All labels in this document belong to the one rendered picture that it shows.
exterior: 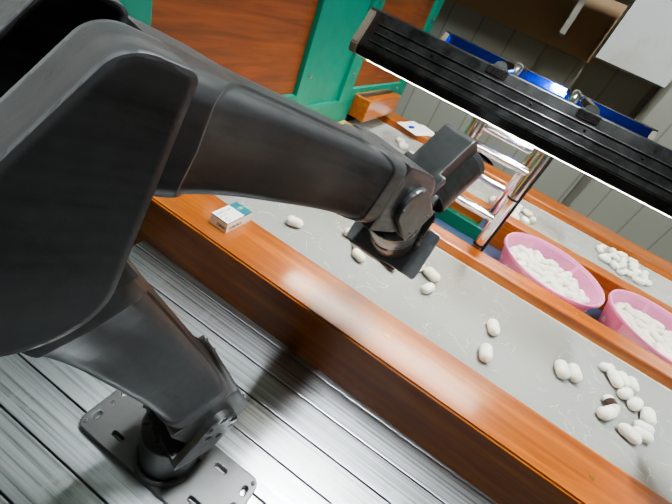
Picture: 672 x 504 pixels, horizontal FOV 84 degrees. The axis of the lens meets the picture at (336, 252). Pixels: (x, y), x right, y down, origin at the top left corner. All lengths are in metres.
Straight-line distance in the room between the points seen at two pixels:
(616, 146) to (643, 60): 1.88
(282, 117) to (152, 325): 0.14
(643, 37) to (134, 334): 2.51
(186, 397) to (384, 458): 0.33
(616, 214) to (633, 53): 0.94
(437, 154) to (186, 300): 0.44
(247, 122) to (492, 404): 0.51
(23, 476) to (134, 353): 0.28
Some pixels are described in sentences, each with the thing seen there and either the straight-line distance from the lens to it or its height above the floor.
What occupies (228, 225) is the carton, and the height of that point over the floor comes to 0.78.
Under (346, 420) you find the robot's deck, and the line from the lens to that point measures 0.58.
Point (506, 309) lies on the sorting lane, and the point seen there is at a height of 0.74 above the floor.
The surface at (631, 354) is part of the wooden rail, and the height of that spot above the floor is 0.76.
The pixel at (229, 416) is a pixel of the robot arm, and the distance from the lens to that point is 0.38.
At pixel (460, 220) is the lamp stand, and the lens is 1.17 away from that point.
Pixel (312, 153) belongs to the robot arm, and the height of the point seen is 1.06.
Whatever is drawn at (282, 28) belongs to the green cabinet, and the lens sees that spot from 0.87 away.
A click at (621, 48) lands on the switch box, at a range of 2.55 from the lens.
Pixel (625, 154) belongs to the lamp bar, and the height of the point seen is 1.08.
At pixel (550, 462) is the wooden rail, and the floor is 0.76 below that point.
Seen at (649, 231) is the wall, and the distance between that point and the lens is 3.00.
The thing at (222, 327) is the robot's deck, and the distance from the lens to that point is 0.61.
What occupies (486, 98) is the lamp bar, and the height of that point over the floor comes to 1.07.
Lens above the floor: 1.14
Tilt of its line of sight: 35 degrees down
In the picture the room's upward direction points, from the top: 25 degrees clockwise
